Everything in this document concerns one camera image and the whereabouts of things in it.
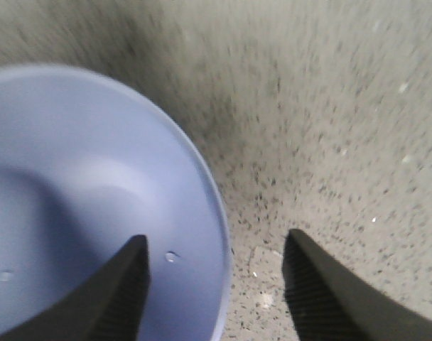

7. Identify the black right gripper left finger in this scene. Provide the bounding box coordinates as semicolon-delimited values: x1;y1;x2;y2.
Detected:
0;235;151;340

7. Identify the light blue plastic bowl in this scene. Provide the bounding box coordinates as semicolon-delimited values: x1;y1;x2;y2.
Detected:
0;65;231;340

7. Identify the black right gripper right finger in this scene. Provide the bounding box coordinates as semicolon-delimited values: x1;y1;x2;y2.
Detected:
282;229;432;340

